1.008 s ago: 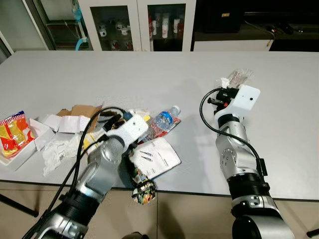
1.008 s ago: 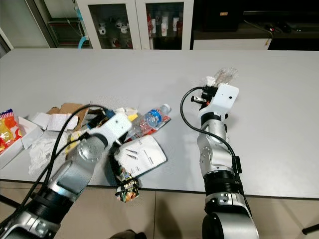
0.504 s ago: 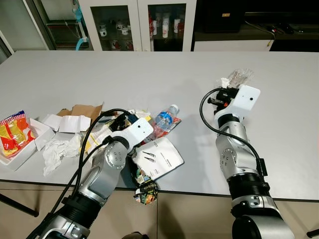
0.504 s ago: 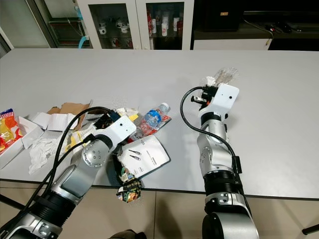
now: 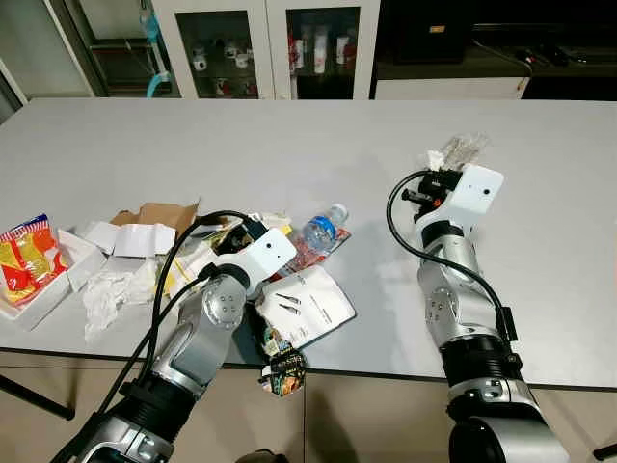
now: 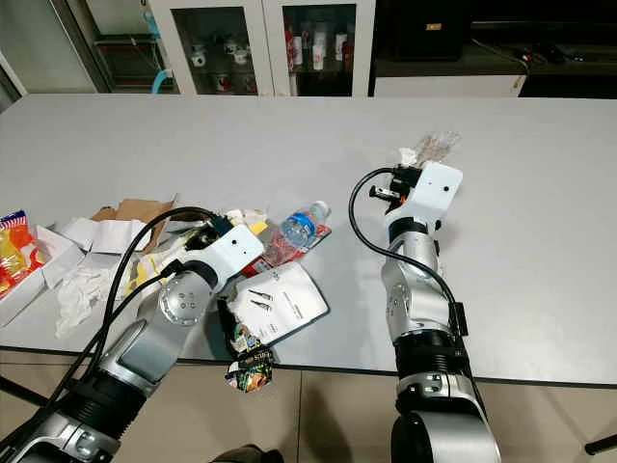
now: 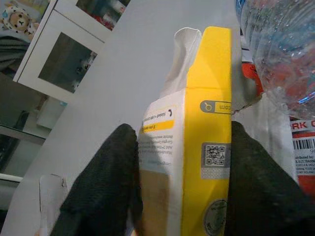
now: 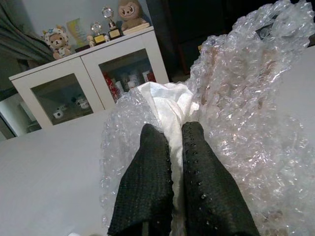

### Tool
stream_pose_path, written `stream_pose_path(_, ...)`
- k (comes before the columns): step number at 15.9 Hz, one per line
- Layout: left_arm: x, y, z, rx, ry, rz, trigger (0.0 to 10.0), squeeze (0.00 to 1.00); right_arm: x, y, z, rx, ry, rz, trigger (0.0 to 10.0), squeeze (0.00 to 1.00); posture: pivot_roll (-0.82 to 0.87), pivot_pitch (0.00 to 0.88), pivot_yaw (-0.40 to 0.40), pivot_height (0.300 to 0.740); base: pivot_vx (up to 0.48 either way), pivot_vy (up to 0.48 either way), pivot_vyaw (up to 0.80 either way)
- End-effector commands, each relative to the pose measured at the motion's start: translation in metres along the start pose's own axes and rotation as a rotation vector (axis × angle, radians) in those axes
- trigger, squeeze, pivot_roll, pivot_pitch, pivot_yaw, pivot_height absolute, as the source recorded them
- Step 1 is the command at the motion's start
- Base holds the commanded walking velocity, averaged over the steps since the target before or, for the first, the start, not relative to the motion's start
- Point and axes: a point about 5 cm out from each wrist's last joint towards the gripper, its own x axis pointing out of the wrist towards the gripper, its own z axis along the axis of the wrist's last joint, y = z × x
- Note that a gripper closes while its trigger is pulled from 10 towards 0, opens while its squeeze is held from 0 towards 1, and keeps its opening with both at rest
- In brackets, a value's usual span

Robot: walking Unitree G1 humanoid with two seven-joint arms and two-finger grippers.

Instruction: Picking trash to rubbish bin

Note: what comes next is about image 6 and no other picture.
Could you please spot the small white tissue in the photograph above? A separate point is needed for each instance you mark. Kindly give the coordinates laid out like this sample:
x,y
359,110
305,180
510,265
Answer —
x,y
407,155

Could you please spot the clear plastic wrap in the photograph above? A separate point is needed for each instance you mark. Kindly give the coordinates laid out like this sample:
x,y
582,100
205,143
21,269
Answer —
x,y
439,145

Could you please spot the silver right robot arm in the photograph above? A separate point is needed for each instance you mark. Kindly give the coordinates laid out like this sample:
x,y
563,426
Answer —
x,y
410,299

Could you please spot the clear plastic water bottle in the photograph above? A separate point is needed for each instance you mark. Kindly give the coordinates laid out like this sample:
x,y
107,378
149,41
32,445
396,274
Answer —
x,y
299,230

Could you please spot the white folded card box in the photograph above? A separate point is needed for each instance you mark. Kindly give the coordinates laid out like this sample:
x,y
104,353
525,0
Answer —
x,y
116,234

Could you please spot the grey table with black legs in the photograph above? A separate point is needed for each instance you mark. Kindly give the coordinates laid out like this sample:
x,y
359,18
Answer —
x,y
251,145

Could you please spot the dark colourful snack bag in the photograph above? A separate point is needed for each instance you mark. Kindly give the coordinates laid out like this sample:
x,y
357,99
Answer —
x,y
251,367

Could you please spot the crumpled white plastic bag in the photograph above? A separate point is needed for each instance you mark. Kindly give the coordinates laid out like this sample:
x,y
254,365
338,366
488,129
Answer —
x,y
82,294

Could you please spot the black speaker box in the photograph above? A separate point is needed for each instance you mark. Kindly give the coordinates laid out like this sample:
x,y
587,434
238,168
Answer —
x,y
434,29

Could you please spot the teal mop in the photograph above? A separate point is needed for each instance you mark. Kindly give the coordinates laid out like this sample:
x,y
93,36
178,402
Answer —
x,y
159,79

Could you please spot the white glass-door cabinet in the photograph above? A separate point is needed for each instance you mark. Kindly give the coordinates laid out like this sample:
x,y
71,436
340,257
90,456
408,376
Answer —
x,y
270,58

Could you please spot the black sideboard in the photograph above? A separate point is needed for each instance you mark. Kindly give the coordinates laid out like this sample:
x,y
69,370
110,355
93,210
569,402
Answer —
x,y
578,82

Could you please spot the white open box tray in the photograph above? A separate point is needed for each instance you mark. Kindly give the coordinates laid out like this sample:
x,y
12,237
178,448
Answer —
x,y
27,304

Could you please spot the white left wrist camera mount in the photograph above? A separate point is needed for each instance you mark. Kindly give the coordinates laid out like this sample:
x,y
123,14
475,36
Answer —
x,y
231,253

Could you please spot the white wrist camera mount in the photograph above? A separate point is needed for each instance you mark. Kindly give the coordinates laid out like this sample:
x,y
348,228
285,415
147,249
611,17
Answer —
x,y
436,188
231,253

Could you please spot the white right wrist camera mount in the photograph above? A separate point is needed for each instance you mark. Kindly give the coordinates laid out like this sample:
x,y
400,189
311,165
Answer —
x,y
436,188

